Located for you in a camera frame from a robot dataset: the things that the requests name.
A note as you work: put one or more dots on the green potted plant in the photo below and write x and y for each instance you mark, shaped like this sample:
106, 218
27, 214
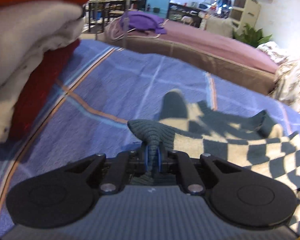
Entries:
251, 36

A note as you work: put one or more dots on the green cream checkered sweater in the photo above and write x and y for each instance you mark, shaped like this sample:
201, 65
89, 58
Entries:
257, 142

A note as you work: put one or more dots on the cream drawer cabinet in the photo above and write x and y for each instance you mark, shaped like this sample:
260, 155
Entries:
244, 12

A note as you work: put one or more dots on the cream dotted folded garment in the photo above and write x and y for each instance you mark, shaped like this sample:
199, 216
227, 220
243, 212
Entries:
13, 76

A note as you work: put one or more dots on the dark red folded garment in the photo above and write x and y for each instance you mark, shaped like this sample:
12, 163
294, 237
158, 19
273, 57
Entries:
35, 92

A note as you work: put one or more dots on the purple garment on bed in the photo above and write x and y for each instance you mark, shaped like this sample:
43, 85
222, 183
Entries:
143, 21

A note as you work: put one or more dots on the blue plaid bedsheet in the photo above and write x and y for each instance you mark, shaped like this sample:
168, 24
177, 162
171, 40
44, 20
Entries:
98, 92

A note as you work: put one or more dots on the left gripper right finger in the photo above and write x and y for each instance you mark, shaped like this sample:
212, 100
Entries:
180, 164

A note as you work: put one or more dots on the floral cream duvet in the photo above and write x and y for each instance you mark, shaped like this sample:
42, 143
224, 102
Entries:
287, 75

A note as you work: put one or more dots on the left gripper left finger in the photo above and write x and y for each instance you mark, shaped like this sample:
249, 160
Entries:
123, 168

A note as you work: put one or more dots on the beige folded sweater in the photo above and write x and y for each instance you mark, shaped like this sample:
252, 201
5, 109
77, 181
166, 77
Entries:
32, 28

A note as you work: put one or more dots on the dark dining table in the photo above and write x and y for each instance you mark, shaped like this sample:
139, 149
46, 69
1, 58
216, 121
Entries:
99, 13

